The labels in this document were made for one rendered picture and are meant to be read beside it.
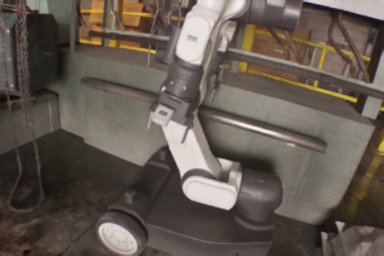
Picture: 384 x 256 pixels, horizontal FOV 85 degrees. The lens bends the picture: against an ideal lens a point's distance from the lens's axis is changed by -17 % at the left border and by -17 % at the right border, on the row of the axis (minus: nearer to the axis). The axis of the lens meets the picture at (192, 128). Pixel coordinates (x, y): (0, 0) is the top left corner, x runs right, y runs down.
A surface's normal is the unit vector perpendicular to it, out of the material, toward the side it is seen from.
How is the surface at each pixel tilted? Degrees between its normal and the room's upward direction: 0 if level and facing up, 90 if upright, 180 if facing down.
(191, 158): 90
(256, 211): 90
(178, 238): 90
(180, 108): 90
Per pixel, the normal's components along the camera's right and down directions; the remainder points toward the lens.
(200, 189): -0.25, 0.36
